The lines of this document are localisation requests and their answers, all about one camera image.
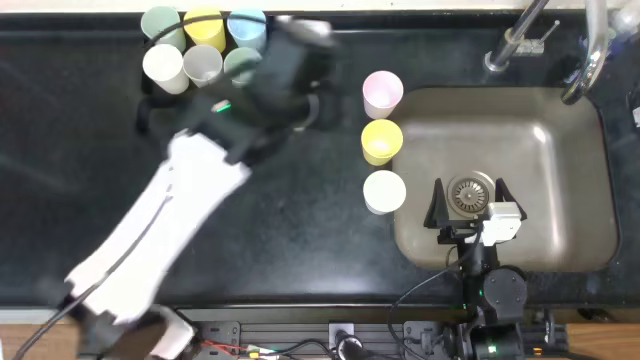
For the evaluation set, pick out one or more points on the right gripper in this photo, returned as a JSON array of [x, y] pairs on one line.
[[457, 235]]

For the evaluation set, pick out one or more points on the yellow cup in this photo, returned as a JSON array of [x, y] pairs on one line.
[[381, 141], [205, 35]]

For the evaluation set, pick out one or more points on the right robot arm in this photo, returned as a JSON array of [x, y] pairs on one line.
[[502, 292]]

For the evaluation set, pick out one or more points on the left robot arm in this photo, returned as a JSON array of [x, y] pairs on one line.
[[170, 210]]

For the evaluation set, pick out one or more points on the steel sink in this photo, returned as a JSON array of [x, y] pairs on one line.
[[540, 165]]

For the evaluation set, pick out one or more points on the white cup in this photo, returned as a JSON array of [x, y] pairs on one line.
[[384, 191], [162, 65]]

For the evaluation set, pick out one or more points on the pink cup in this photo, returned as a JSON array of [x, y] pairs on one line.
[[382, 92]]

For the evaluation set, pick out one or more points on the steel tap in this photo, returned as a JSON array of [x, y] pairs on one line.
[[510, 40]]

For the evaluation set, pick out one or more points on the blue soap bottle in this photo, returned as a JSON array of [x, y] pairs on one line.
[[626, 44]]

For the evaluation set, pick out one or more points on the green cup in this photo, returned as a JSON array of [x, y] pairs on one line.
[[157, 22], [237, 60]]

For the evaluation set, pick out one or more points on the blue cup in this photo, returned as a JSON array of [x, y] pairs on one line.
[[245, 32]]

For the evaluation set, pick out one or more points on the grey cup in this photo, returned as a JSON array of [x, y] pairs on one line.
[[200, 62]]

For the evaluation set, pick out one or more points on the black tray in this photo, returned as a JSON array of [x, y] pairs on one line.
[[149, 99]]

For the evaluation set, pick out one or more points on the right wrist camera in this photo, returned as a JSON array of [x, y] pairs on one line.
[[502, 222]]

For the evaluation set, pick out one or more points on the mounting rail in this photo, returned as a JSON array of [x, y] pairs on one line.
[[280, 332]]

